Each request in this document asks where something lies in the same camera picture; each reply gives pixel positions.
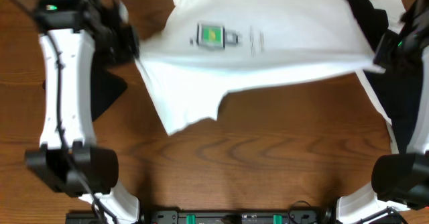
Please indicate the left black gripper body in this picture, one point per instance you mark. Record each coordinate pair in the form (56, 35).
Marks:
(125, 47)

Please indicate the white robot print t-shirt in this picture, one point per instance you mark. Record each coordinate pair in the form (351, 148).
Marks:
(210, 48)

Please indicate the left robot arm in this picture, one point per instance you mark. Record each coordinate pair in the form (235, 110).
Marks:
(78, 38)

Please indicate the white t-shirt in pile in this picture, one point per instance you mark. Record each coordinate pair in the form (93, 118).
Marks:
(394, 10)

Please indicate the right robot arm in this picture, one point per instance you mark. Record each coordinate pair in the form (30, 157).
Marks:
(399, 182)

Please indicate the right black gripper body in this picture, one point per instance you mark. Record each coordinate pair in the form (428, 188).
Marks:
(388, 52)

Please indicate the folded black garment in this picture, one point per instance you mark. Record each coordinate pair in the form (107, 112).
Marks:
(82, 93)

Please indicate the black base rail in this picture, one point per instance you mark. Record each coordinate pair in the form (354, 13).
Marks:
(297, 213)

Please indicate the black t-shirt in pile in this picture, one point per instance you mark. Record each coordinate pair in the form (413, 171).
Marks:
(399, 93)

